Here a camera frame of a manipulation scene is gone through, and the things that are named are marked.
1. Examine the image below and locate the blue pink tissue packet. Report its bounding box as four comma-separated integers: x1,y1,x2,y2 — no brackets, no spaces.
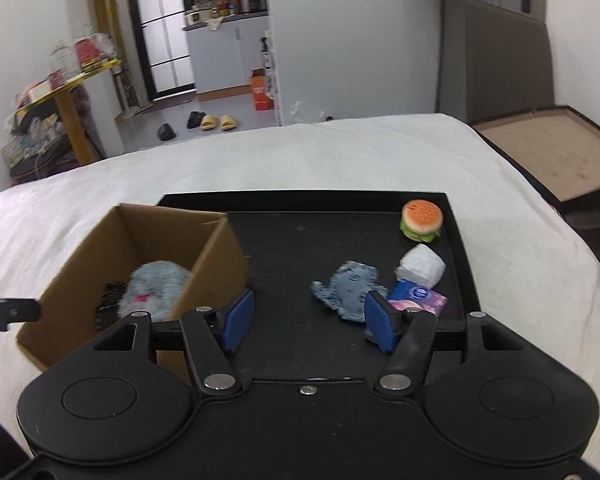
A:
388,280,448,316

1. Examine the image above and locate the white tissue pack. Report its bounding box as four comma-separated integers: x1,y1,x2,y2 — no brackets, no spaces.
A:
396,244,446,289

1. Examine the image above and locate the denim fabric toy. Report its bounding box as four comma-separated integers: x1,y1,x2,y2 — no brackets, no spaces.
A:
310,260,388,323

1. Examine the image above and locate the grey fluffy plush toy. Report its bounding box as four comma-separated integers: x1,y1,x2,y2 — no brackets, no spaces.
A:
119,260,192,322

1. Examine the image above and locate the brown cardboard box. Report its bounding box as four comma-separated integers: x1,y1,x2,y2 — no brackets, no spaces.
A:
17,204,248,370

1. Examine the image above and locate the black dotted fabric bow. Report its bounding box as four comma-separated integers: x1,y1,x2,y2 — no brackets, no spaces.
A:
95,282,126,332

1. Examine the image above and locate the plush hamburger toy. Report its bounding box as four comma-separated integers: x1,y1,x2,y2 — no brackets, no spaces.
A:
400,200,443,243

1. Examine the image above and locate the black rectangular tray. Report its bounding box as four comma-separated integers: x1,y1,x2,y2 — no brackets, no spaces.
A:
159,190,480,380

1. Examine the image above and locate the yellow round side table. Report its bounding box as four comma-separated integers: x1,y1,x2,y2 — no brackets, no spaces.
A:
14,58,121,166

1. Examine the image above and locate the orange cardboard box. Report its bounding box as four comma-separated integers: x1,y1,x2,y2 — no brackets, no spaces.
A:
250,68,274,112

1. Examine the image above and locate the white kitchen cabinet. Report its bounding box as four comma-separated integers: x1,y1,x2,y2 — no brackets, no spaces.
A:
184,12,270,96

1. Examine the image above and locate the grey upholstered headboard panel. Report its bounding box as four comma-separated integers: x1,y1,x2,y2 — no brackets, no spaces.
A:
437,0,555,124

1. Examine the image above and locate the black framed glass door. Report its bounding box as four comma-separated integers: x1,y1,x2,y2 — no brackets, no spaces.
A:
129,0,195,101

